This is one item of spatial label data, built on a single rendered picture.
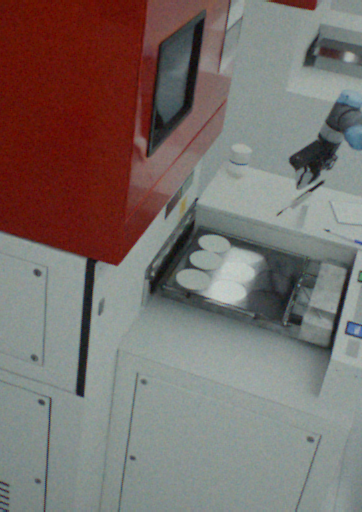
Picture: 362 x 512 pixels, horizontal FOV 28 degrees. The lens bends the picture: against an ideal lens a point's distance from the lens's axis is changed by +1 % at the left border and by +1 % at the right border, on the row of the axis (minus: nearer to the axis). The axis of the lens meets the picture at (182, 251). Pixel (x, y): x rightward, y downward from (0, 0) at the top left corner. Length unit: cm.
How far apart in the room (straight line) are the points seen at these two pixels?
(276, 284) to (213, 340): 27
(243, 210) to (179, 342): 56
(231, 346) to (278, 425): 25
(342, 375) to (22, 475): 90
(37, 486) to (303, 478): 72
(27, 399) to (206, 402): 46
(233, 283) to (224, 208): 32
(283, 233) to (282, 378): 55
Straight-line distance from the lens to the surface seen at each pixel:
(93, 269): 158
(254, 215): 235
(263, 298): 210
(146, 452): 218
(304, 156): 230
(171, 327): 205
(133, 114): 139
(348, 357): 188
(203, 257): 221
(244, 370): 197
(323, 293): 222
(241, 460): 208
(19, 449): 207
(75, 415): 188
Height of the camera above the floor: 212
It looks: 33 degrees down
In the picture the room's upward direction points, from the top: 9 degrees clockwise
